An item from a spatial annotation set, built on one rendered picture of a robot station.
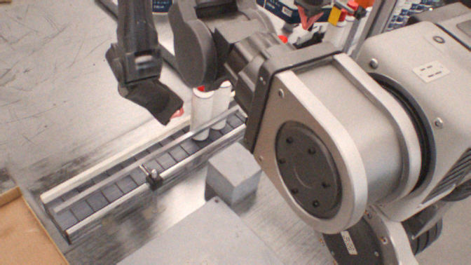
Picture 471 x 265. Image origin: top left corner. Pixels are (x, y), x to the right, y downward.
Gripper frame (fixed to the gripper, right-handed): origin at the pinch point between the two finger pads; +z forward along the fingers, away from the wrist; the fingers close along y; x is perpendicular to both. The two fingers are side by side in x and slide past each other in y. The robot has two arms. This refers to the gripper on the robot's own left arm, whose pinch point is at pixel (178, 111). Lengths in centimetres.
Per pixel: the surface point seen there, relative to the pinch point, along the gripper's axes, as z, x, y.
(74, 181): -9.7, 26.3, 2.6
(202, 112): 4.8, -3.2, -2.5
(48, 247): -10.8, 40.0, -3.9
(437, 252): 144, -16, -68
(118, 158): -2.4, 17.6, 2.7
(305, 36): 52, -42, 13
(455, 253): 149, -21, -75
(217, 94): 6.7, -8.6, -1.4
